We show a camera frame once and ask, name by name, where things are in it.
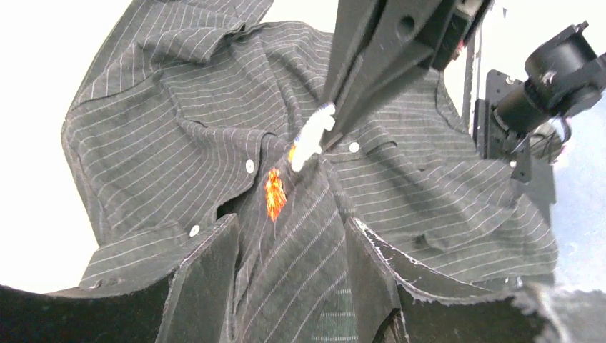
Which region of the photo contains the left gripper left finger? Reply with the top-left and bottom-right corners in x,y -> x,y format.
1,214 -> 239,342

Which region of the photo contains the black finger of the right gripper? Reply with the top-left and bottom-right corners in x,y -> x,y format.
320,0 -> 492,151

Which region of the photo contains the orange maple leaf brooch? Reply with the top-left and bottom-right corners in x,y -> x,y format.
264,168 -> 287,222

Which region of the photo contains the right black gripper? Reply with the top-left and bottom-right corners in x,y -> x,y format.
462,29 -> 556,223

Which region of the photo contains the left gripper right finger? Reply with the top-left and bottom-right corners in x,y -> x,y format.
345,217 -> 566,342

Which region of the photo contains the black pinstriped shirt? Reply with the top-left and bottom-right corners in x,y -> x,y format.
61,1 -> 557,342

